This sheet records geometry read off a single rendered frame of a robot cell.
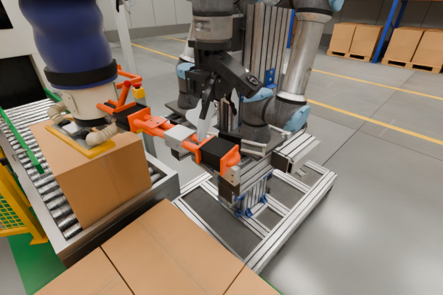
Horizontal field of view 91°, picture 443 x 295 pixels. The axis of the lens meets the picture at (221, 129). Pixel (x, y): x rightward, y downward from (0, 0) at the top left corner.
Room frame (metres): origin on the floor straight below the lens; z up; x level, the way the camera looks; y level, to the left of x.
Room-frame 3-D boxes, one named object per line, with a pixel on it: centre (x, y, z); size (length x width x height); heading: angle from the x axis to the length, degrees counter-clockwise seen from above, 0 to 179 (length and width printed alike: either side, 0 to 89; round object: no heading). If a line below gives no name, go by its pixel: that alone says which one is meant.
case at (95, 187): (1.03, 0.78, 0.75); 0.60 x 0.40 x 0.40; 45
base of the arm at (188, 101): (1.21, 0.19, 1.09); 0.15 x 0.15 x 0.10
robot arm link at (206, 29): (0.46, 0.02, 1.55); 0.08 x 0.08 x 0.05
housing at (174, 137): (0.53, 0.12, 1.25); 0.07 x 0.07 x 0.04; 55
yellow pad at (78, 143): (0.71, 0.56, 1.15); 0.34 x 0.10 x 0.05; 55
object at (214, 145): (0.44, 0.01, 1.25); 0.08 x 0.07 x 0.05; 55
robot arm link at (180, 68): (1.22, 0.19, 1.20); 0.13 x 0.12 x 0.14; 14
